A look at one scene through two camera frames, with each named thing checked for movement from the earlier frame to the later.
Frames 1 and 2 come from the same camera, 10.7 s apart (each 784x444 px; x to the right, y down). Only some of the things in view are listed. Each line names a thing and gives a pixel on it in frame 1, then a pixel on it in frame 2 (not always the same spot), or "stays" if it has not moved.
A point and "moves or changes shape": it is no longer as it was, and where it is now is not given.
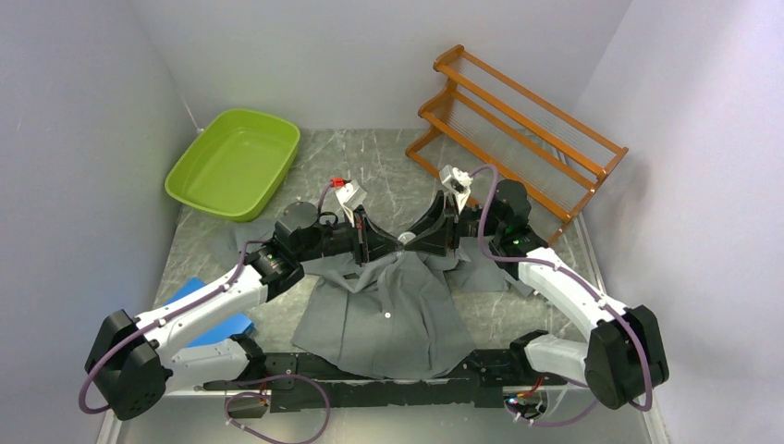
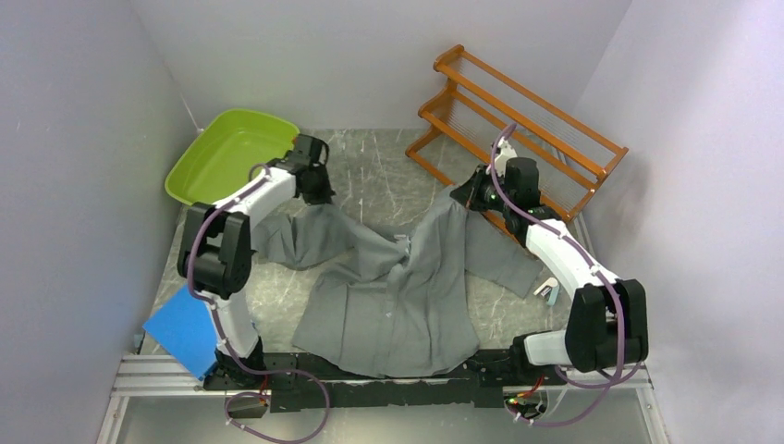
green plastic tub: [234, 167] stays
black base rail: [483, 379] stays
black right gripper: [438, 229] to [469, 193]
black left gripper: [369, 241] to [324, 196]
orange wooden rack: [485, 119] stays
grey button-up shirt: [389, 318] moves or changes shape
